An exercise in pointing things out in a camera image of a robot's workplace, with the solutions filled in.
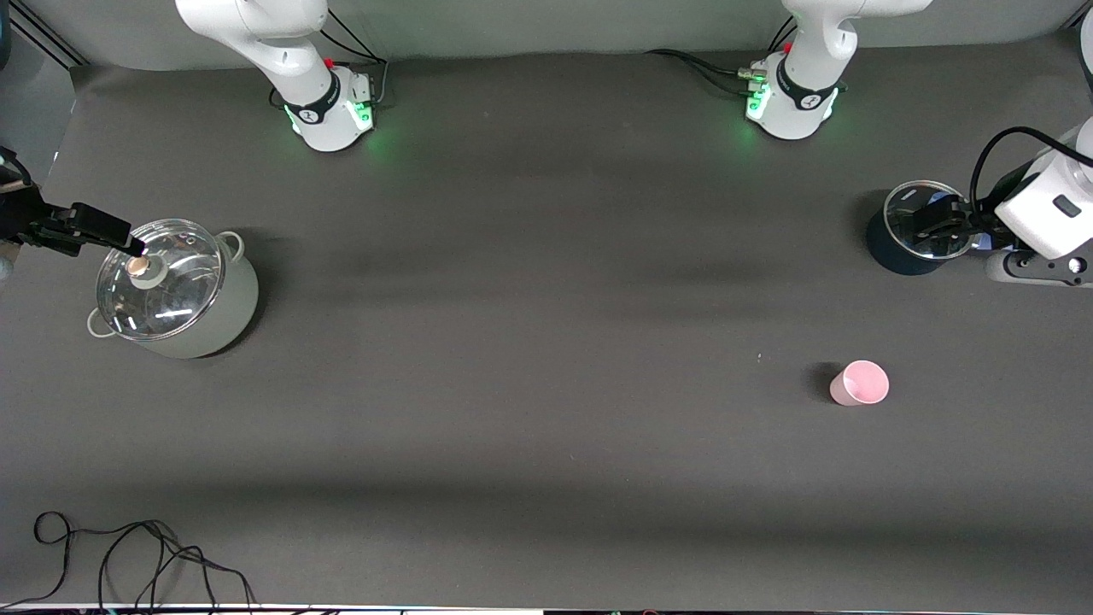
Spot pink plastic cup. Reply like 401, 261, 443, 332
829, 360, 890, 407

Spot glass saucepan lid blue knob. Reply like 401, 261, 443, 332
883, 180, 977, 260

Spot dark blue saucepan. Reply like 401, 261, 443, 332
866, 180, 991, 276

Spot glass pot lid beige knob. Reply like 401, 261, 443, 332
96, 219, 225, 342

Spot sage green cooking pot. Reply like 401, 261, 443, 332
86, 219, 260, 360

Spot dark grey table mat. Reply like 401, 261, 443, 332
0, 32, 1093, 609

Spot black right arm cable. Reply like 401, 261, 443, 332
0, 145, 33, 190

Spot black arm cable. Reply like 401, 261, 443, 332
0, 145, 33, 190
970, 126, 1093, 214

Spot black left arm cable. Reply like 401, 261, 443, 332
970, 126, 1093, 214

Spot thin black looped cable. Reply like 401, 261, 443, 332
0, 511, 112, 609

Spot black left arm base cables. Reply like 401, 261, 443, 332
645, 15, 769, 95

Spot black arm base cables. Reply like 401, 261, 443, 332
645, 15, 769, 95
272, 9, 389, 112

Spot black right arm base cables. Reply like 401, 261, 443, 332
272, 9, 389, 112

